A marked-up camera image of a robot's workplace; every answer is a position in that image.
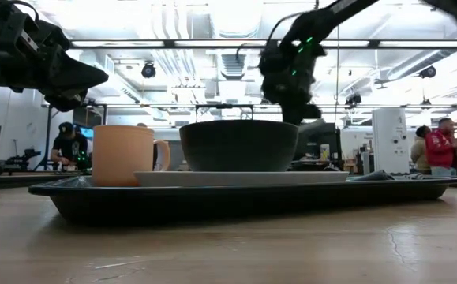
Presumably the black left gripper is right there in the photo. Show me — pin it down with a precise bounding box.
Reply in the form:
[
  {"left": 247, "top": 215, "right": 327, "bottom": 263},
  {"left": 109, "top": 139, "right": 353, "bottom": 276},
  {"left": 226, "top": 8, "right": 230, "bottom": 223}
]
[{"left": 0, "top": 0, "right": 110, "bottom": 114}]

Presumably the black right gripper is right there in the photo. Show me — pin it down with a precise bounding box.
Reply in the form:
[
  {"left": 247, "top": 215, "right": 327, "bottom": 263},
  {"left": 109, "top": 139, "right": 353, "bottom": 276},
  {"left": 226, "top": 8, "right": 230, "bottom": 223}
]
[{"left": 260, "top": 47, "right": 323, "bottom": 127}]

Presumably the dark green bowl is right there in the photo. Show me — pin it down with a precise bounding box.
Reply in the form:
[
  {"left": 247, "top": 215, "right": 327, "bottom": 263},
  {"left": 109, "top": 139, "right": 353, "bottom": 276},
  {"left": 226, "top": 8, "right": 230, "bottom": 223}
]
[{"left": 179, "top": 119, "right": 299, "bottom": 173}]

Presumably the white round plate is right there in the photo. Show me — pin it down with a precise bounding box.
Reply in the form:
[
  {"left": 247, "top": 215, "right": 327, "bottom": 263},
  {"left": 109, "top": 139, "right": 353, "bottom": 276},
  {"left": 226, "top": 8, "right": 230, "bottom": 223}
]
[{"left": 133, "top": 170, "right": 350, "bottom": 188}]

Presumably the orange cup with handle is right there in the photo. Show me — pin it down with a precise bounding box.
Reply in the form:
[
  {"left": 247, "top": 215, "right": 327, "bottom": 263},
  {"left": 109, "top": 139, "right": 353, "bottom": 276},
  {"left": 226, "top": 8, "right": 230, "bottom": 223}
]
[{"left": 92, "top": 125, "right": 171, "bottom": 188}]

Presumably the black plastic tray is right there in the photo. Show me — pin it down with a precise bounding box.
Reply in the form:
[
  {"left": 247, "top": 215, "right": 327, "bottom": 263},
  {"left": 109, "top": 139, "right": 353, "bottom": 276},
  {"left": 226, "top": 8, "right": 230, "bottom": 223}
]
[{"left": 28, "top": 175, "right": 457, "bottom": 228}]

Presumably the black monitor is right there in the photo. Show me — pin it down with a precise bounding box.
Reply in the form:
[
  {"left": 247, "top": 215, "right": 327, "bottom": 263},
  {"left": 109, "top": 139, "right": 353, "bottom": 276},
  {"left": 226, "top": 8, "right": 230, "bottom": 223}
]
[{"left": 297, "top": 122, "right": 343, "bottom": 161}]

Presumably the person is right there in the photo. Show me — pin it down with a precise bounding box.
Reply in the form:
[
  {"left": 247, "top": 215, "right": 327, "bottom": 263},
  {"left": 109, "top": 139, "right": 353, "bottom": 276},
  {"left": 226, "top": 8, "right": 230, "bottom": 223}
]
[
  {"left": 425, "top": 117, "right": 457, "bottom": 178},
  {"left": 50, "top": 121, "right": 92, "bottom": 171},
  {"left": 410, "top": 125, "right": 433, "bottom": 174}
]

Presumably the white pillar cabinet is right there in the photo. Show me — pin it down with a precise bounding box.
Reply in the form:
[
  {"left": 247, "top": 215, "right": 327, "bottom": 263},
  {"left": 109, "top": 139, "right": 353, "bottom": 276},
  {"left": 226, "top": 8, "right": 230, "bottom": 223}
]
[{"left": 371, "top": 107, "right": 410, "bottom": 174}]

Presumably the black overhead beam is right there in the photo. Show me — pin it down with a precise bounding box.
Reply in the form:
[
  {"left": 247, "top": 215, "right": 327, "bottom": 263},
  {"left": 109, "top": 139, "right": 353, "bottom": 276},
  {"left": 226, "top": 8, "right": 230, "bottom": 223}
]
[{"left": 68, "top": 38, "right": 457, "bottom": 50}]

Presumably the black ceiling camera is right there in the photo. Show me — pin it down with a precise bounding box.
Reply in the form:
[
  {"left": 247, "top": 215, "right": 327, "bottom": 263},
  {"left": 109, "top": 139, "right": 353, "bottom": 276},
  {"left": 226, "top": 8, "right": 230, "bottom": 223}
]
[
  {"left": 140, "top": 61, "right": 158, "bottom": 80},
  {"left": 418, "top": 65, "right": 437, "bottom": 80},
  {"left": 344, "top": 93, "right": 363, "bottom": 107}
]

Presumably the white air duct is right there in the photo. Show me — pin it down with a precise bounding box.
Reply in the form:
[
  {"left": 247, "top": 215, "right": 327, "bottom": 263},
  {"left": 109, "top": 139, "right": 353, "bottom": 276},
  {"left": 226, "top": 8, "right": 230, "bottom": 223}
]
[{"left": 78, "top": 53, "right": 170, "bottom": 121}]

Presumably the black rig frame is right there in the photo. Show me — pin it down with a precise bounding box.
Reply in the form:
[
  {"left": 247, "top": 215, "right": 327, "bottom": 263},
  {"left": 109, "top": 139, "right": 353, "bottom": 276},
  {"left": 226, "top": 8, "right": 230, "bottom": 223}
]
[{"left": 42, "top": 103, "right": 109, "bottom": 171}]

